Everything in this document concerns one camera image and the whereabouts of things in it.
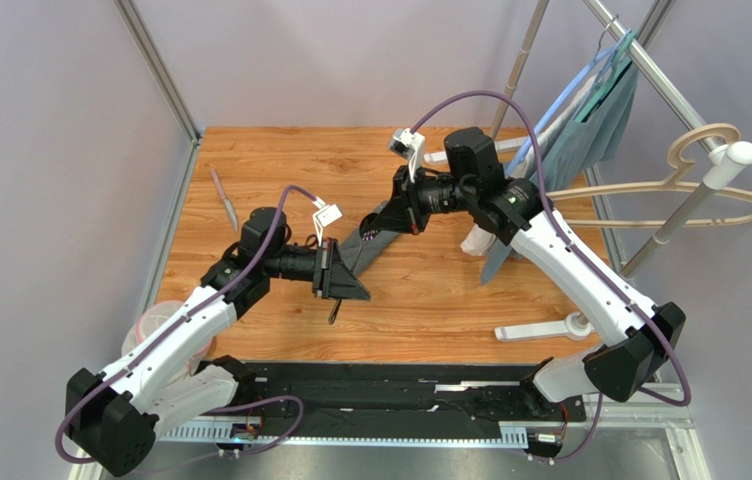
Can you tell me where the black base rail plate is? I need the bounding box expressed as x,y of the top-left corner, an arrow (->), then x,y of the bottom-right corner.
232,362 -> 587,440

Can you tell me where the metal clothes rack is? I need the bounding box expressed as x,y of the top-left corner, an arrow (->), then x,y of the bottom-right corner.
423,0 -> 752,343

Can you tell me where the wooden clothes hanger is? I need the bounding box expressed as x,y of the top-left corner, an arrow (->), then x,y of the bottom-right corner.
548,123 -> 752,228

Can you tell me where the teal hanging garment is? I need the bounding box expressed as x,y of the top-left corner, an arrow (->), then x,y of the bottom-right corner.
459,33 -> 640,286

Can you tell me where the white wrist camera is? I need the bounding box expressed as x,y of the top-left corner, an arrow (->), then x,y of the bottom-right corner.
388,128 -> 425,184
312,199 -> 343,246

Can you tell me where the white mesh laundry bag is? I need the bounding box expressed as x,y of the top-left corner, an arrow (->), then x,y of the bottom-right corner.
120,299 -> 218,394

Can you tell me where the blue clothes hanger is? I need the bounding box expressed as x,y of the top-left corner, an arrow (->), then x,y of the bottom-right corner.
532,29 -> 638,146

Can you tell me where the pink handled knife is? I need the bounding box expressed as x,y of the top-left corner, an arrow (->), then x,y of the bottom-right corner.
210,168 -> 239,233

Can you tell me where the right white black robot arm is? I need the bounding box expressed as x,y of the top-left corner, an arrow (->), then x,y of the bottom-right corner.
360,127 -> 686,403

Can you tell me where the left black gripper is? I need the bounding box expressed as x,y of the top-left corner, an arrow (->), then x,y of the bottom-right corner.
264,236 -> 370,300

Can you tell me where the black spoon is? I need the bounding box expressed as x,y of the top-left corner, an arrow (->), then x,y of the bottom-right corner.
328,299 -> 342,325

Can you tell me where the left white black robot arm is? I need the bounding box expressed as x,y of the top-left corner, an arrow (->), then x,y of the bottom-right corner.
59,207 -> 370,477

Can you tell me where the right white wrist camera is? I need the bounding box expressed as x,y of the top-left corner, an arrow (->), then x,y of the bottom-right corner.
388,128 -> 425,184

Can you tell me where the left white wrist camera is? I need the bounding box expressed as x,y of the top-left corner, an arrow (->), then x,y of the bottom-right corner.
312,199 -> 343,246

